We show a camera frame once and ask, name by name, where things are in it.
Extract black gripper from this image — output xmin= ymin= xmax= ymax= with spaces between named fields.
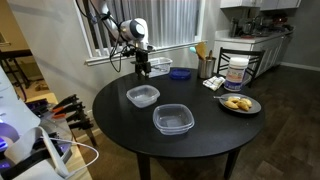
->
xmin=134 ymin=49 xmax=153 ymax=81

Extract large clear plastic lunchbox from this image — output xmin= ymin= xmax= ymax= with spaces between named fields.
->
xmin=152 ymin=103 xmax=195 ymax=136

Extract clear rectangular storage bin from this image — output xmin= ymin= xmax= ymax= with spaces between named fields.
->
xmin=146 ymin=56 xmax=174 ymax=79

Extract blue plastic lid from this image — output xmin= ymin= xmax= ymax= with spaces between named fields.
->
xmin=168 ymin=67 xmax=192 ymax=81

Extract white window sill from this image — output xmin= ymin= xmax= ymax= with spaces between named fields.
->
xmin=84 ymin=40 xmax=208 ymax=67

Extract white vertical window blinds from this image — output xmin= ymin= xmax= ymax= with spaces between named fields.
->
xmin=81 ymin=0 xmax=202 ymax=57

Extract wooden spatula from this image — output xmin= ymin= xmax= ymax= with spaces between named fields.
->
xmin=195 ymin=41 xmax=208 ymax=61

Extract metal utensil holder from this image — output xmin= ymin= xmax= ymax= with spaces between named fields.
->
xmin=197 ymin=56 xmax=217 ymax=80

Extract folded patterned napkin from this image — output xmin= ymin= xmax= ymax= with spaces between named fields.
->
xmin=202 ymin=75 xmax=226 ymax=92

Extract black orange bar clamp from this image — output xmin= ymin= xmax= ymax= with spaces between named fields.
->
xmin=51 ymin=102 xmax=86 ymax=120
xmin=51 ymin=93 xmax=81 ymax=113
xmin=65 ymin=112 xmax=98 ymax=147

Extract black table leg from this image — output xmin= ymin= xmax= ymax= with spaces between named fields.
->
xmin=223 ymin=147 xmax=242 ymax=180
xmin=136 ymin=152 xmax=152 ymax=180

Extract white wipes canister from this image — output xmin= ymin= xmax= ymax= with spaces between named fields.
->
xmin=223 ymin=56 xmax=250 ymax=93

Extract golden baked pastry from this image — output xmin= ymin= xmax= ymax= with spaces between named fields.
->
xmin=239 ymin=97 xmax=253 ymax=108
xmin=227 ymin=95 xmax=241 ymax=104
xmin=224 ymin=100 xmax=240 ymax=110
xmin=235 ymin=100 xmax=250 ymax=112

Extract black wooden chair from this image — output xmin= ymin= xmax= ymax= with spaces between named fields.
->
xmin=216 ymin=46 xmax=266 ymax=89

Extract brown object on floor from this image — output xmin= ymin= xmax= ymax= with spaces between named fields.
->
xmin=34 ymin=82 xmax=50 ymax=92

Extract black coffee maker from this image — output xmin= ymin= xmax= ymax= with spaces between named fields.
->
xmin=229 ymin=17 xmax=242 ymax=38

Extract purple black tool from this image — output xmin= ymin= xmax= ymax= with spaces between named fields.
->
xmin=24 ymin=97 xmax=50 ymax=116

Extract metal pot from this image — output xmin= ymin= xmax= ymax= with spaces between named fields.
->
xmin=241 ymin=18 xmax=256 ymax=36

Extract gray plate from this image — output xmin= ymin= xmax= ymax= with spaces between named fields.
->
xmin=218 ymin=92 xmax=262 ymax=115

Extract white kitchen counter cabinet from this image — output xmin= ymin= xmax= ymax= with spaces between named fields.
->
xmin=212 ymin=29 xmax=294 ymax=80

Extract black metal rack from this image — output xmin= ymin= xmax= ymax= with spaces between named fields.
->
xmin=0 ymin=29 xmax=44 ymax=90

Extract white equipment housing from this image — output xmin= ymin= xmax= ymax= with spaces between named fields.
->
xmin=0 ymin=65 xmax=74 ymax=180

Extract red kitchen item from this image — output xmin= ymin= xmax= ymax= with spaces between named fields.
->
xmin=272 ymin=16 xmax=289 ymax=25

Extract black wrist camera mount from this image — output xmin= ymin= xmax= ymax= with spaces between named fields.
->
xmin=121 ymin=46 xmax=138 ymax=58

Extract white cable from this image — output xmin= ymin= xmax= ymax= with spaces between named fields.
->
xmin=39 ymin=134 xmax=101 ymax=180

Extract white wall cabinets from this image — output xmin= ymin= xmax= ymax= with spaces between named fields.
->
xmin=219 ymin=0 xmax=303 ymax=11

